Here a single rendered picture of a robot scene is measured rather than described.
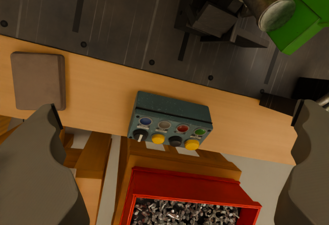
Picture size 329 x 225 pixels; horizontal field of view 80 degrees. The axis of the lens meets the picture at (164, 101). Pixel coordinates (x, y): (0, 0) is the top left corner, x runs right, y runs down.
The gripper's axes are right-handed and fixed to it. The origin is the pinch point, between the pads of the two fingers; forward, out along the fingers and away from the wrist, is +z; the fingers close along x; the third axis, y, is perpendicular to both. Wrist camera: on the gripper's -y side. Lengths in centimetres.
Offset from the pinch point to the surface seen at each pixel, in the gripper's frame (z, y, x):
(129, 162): 25.0, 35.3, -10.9
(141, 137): 17.0, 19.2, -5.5
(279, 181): 95, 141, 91
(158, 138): 17.2, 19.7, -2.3
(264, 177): 94, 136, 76
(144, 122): 16.9, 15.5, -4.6
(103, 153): 31, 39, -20
